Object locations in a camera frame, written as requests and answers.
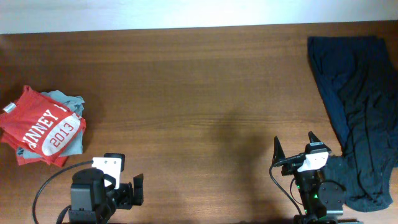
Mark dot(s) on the red printed t-shirt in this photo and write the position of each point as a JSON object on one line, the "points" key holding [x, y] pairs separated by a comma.
{"points": [[39, 124]]}

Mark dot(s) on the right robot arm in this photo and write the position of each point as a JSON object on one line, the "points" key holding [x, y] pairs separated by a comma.
{"points": [[321, 199]]}

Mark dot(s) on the grey folded t-shirt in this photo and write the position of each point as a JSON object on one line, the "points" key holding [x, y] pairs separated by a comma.
{"points": [[74, 103]]}

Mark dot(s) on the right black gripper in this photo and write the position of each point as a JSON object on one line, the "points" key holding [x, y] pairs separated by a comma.
{"points": [[278, 155]]}

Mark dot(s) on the red folded garment under grey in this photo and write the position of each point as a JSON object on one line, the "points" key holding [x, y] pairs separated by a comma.
{"points": [[21, 160]]}

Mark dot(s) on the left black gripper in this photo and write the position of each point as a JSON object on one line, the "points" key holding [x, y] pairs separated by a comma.
{"points": [[126, 189]]}

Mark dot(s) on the dark navy garment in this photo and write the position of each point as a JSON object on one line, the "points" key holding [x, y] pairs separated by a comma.
{"points": [[358, 86]]}

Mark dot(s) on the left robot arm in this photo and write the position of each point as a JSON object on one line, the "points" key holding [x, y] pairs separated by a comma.
{"points": [[96, 193]]}

